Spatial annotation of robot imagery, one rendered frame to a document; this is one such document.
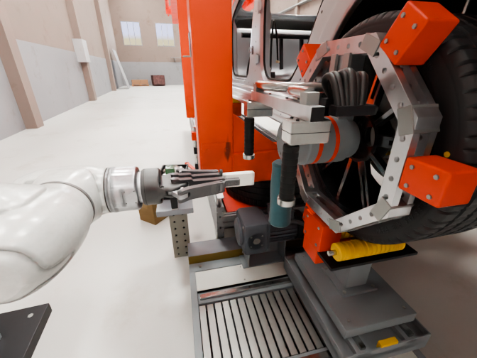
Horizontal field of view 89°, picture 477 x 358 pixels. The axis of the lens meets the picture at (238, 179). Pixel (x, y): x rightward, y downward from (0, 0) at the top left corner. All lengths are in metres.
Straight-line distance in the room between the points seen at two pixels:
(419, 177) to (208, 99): 0.81
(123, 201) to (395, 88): 0.58
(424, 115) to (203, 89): 0.78
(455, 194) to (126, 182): 0.59
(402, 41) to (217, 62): 0.68
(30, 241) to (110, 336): 1.04
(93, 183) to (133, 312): 0.98
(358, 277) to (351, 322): 0.18
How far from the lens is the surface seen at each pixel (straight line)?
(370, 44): 0.69
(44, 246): 0.36
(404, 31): 0.63
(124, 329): 1.35
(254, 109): 0.83
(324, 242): 0.91
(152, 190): 0.49
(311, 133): 0.53
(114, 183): 0.49
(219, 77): 1.09
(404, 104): 0.60
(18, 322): 1.15
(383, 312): 1.15
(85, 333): 1.41
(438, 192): 0.56
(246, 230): 1.12
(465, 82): 0.64
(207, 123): 1.10
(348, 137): 0.75
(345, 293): 1.14
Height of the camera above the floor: 1.04
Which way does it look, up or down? 24 degrees down
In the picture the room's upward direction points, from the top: straight up
